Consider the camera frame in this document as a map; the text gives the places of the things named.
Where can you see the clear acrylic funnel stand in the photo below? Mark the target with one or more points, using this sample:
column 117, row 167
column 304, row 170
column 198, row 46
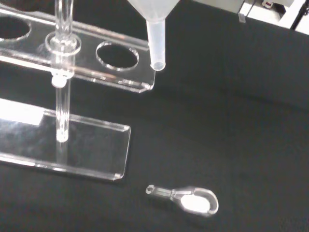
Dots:
column 79, row 142

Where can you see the clear glass weighing funnel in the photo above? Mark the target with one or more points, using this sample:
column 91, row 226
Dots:
column 195, row 202

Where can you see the black bench cloth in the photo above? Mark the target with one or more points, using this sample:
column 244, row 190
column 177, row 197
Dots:
column 217, row 125

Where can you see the clear cloth clip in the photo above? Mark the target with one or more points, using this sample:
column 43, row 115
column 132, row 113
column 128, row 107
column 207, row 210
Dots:
column 241, row 18

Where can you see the pale board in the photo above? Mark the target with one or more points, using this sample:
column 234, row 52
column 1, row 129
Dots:
column 272, row 12

